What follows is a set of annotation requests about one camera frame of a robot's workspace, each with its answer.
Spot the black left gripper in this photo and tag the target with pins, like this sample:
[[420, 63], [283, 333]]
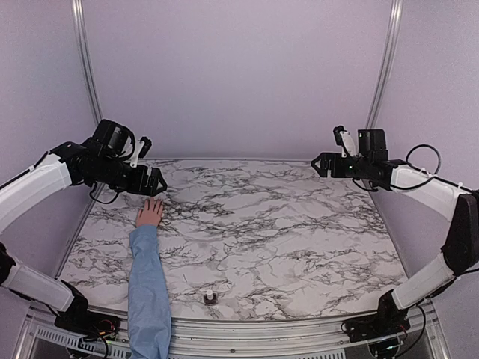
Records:
[[138, 185]]

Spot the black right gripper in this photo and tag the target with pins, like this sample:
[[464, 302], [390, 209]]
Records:
[[335, 172]]

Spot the red nail polish bottle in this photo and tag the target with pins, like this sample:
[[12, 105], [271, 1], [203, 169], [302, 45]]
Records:
[[210, 297]]

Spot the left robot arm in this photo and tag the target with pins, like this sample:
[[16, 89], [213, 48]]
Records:
[[110, 156]]

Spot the blue sleeved forearm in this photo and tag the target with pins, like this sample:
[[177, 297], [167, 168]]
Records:
[[149, 314]]

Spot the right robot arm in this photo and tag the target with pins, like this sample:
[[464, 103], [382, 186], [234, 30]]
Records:
[[447, 224]]

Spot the mannequin hand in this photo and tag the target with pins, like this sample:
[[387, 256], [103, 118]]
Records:
[[150, 214]]

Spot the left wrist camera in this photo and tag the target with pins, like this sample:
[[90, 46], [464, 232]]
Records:
[[142, 146]]

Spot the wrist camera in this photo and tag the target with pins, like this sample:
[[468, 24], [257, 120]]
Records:
[[345, 141], [142, 146]]

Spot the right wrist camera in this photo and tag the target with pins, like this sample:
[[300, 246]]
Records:
[[345, 141]]

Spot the left aluminium frame post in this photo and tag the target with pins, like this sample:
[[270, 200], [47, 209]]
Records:
[[85, 58]]

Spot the aluminium frame post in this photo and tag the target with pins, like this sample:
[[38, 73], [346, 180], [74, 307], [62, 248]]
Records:
[[388, 56], [85, 58]]

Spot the front aluminium rail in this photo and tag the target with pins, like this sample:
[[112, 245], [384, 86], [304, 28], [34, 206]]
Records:
[[200, 338]]

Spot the right aluminium frame post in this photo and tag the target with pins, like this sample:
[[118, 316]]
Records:
[[388, 56]]

